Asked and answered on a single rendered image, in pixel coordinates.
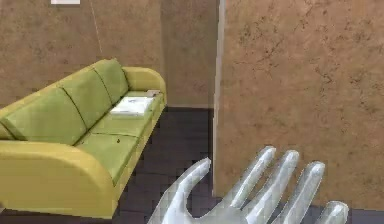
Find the white book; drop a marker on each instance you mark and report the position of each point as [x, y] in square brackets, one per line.
[132, 106]

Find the small grey remote control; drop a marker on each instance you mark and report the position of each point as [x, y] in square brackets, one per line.
[153, 93]

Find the green and yellow sofa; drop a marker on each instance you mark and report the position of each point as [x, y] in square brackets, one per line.
[50, 116]

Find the silver hand statue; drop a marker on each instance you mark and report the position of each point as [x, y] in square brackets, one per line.
[260, 196]

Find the white framed picture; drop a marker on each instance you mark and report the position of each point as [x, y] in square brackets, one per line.
[65, 1]

